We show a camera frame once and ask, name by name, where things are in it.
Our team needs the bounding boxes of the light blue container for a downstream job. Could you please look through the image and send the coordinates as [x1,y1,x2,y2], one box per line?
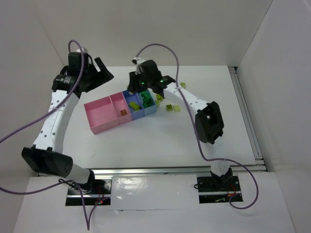
[138,90,157,116]

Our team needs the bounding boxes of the pink container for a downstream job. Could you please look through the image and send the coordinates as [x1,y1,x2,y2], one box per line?
[84,92,132,134]

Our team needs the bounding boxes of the purple blue container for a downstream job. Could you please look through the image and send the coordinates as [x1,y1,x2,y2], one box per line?
[122,90,145,120]

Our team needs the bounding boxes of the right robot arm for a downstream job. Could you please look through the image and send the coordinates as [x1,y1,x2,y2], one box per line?
[127,57,233,188]

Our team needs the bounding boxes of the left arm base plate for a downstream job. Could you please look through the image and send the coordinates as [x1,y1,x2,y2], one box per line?
[65,177,112,206]

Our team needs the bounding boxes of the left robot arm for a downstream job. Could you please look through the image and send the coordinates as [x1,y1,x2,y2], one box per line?
[21,51,114,192]

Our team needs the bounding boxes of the aluminium rail front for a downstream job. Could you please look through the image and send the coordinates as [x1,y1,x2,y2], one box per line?
[37,165,268,177]

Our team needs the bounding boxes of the brown lego plate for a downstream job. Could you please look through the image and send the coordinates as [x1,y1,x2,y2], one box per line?
[120,109,127,116]

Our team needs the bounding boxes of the aluminium rail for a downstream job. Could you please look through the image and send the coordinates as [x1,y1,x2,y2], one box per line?
[37,165,268,177]
[228,67,263,160]

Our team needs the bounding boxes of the lime lego brick left edge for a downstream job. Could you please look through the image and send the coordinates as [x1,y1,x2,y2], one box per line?
[156,94,163,101]

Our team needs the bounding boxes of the pale lime lego brick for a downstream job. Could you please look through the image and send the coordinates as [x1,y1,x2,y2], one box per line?
[173,105,181,112]

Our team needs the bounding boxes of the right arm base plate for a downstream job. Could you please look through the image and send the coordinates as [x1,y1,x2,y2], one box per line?
[193,176,243,204]

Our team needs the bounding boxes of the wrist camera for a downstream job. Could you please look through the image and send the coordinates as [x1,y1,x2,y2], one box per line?
[132,57,145,65]
[76,47,88,53]

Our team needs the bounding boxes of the lime square lego hollow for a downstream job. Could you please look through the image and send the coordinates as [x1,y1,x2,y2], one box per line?
[166,104,173,112]

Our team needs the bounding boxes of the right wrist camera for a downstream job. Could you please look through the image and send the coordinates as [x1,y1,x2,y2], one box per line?
[132,57,145,65]

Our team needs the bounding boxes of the aluminium rail right side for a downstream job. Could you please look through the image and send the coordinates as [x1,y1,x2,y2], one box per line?
[228,67,263,160]

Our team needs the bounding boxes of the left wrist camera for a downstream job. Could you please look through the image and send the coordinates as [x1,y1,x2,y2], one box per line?
[76,47,88,53]

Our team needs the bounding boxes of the dark green lego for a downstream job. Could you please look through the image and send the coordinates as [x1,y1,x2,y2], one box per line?
[145,99,153,107]

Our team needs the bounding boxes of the green long lego brick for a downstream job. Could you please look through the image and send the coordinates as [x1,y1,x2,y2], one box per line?
[140,90,151,101]

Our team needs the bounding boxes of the lime long lego brick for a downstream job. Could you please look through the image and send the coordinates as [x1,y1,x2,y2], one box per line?
[129,101,140,111]

